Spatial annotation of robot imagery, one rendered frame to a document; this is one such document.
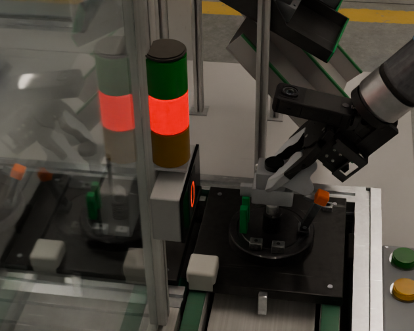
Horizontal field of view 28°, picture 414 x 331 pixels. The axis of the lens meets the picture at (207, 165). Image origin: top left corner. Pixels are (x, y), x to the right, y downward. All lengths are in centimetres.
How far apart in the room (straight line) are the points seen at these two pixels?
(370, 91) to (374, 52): 276
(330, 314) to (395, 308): 10
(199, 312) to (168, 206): 30
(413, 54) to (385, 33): 296
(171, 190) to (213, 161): 69
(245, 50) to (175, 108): 47
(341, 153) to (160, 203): 31
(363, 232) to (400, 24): 285
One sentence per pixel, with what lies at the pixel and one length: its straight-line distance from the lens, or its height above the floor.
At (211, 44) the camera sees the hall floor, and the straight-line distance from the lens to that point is 393.
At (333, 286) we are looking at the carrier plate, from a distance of 129.
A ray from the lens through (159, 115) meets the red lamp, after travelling 98.
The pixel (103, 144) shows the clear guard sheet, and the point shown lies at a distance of 84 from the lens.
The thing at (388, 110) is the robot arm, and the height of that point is 126.
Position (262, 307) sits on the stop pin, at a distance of 129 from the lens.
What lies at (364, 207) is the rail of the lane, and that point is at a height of 96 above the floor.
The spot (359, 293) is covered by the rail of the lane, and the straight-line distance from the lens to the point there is 130.
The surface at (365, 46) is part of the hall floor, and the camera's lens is 396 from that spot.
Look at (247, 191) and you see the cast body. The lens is 130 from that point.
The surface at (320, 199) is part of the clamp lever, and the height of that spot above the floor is 107.
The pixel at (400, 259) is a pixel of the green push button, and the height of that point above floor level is 97.
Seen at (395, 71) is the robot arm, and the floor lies 131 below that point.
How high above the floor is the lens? 188
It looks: 37 degrees down
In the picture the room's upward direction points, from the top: 1 degrees counter-clockwise
